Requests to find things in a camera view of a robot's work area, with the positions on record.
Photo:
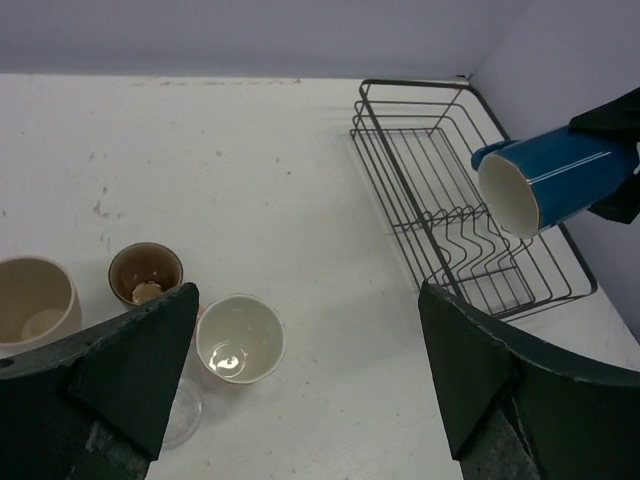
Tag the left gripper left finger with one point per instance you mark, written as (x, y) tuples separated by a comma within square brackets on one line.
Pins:
[(96, 404)]

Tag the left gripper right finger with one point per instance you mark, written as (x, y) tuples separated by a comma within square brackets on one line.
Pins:
[(514, 406)]

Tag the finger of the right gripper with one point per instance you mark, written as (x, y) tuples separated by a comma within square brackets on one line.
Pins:
[(618, 119), (623, 205)]

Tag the clear glass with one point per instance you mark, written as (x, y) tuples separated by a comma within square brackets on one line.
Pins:
[(185, 415)]

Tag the blue mug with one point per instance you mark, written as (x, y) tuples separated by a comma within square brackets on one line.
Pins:
[(533, 184)]

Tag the beige cup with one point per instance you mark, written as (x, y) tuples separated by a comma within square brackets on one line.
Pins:
[(39, 304)]

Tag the dark brown mug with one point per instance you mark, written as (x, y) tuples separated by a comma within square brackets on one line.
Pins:
[(143, 271)]

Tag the pink cup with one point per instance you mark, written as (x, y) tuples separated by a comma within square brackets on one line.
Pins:
[(239, 339)]

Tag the dark wire dish rack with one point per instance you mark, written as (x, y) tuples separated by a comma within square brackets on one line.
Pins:
[(415, 140)]

